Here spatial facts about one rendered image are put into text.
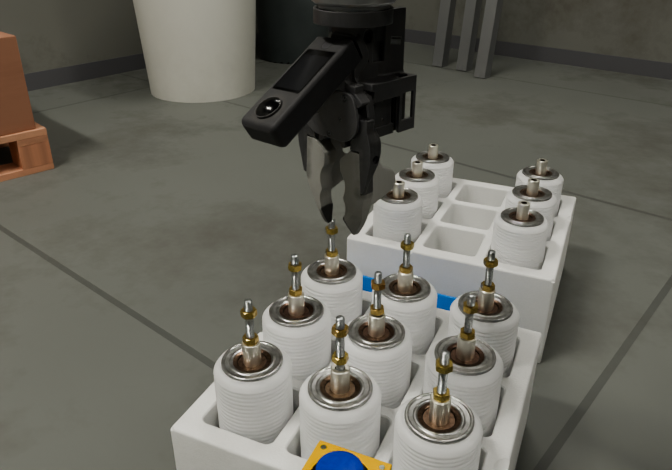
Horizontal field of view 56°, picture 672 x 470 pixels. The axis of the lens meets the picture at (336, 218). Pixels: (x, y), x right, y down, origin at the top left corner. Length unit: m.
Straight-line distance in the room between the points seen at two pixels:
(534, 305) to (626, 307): 0.34
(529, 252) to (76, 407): 0.82
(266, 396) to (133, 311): 0.66
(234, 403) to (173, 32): 2.18
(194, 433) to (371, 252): 0.54
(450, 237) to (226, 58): 1.76
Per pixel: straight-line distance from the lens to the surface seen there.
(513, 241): 1.15
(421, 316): 0.91
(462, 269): 1.17
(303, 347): 0.86
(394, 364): 0.82
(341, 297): 0.94
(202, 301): 1.38
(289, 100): 0.53
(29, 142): 2.20
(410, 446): 0.70
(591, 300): 1.46
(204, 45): 2.79
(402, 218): 1.20
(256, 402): 0.78
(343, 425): 0.73
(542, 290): 1.16
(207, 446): 0.81
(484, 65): 3.30
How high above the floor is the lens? 0.75
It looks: 26 degrees down
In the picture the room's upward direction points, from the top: straight up
